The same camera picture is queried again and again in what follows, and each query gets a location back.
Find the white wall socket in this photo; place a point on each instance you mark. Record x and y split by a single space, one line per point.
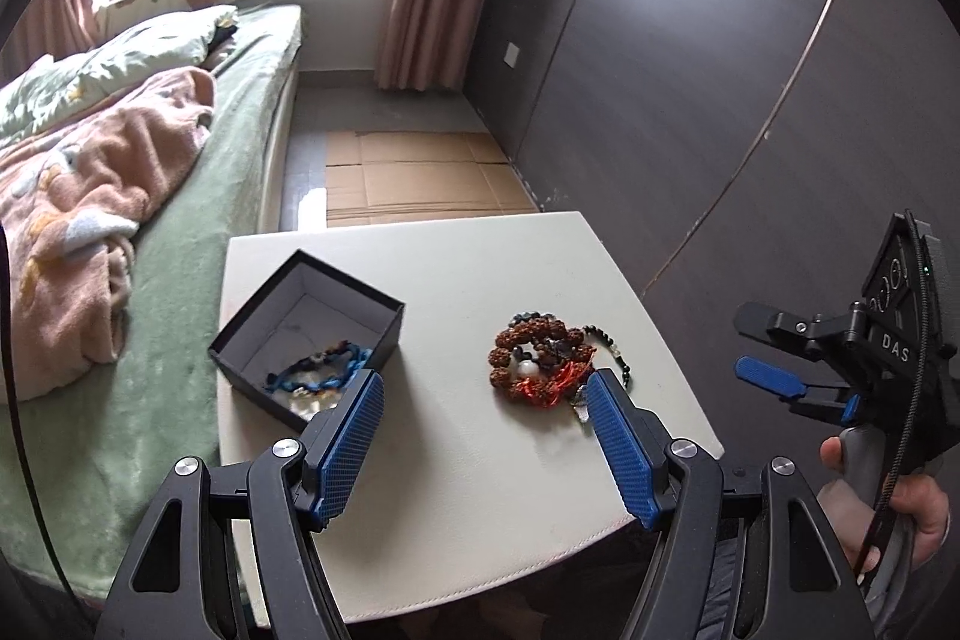
511 55

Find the black cardboard jewelry box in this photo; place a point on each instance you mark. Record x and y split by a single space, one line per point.
315 302

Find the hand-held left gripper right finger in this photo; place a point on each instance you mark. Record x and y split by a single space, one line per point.
619 445

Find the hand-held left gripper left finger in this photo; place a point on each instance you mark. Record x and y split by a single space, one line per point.
349 437

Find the white leather side table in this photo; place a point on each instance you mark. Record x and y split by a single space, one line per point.
465 460

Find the flat cardboard sheet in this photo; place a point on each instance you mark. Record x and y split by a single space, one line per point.
420 175

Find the pink fleece blanket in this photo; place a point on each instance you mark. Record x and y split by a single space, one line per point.
90 183

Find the pale green printed quilt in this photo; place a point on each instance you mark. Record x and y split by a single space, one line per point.
127 48

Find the bed with green sheet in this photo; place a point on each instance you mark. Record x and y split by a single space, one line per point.
187 325

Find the person's right hand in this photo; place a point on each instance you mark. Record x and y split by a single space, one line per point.
926 509

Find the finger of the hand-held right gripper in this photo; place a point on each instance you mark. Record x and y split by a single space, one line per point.
765 374
787 325

